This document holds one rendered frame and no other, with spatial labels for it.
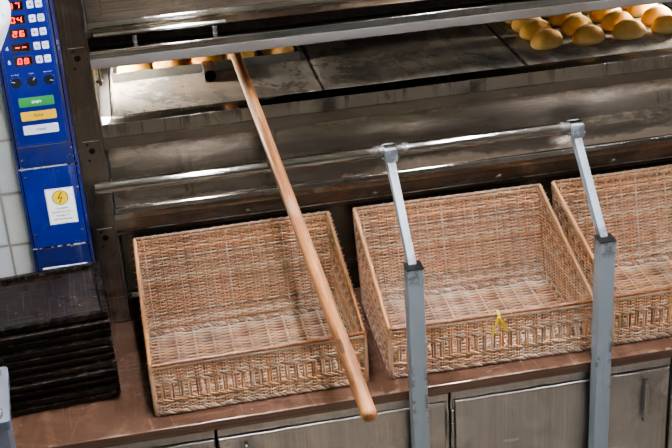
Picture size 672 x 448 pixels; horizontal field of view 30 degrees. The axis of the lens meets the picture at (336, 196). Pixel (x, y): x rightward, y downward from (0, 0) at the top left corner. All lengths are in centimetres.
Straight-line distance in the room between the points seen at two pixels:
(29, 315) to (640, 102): 179
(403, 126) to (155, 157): 69
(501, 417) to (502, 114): 85
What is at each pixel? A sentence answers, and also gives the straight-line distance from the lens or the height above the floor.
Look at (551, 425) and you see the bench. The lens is 341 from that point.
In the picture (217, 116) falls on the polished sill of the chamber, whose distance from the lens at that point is 338.
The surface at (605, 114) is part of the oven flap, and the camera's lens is 366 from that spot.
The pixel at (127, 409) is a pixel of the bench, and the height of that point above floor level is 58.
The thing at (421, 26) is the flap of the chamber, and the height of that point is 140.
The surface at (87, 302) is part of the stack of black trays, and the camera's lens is 325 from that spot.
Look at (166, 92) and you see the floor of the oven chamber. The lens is 355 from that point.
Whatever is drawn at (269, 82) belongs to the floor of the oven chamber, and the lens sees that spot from 355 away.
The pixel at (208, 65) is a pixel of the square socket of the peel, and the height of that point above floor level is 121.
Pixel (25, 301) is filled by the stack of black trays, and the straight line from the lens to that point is 331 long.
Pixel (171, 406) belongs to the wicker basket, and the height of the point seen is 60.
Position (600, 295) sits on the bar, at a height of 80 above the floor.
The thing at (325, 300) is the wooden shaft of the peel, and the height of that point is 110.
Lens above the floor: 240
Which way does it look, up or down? 25 degrees down
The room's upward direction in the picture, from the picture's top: 4 degrees counter-clockwise
